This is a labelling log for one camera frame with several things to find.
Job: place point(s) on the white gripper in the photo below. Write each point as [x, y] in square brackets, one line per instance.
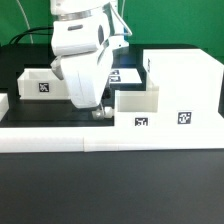
[86, 76]

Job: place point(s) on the white front drawer box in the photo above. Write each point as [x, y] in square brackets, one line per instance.
[131, 108]

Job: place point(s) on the white drawer box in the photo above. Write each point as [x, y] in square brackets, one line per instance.
[41, 84]
[131, 108]

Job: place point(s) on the white drawer cabinet frame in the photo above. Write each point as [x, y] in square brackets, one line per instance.
[189, 82]

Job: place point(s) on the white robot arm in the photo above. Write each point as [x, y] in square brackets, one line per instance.
[85, 34]

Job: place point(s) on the white marker tag sheet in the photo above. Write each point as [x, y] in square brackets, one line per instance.
[124, 76]

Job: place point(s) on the white L-shaped border wall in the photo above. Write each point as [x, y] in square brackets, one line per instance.
[206, 135]

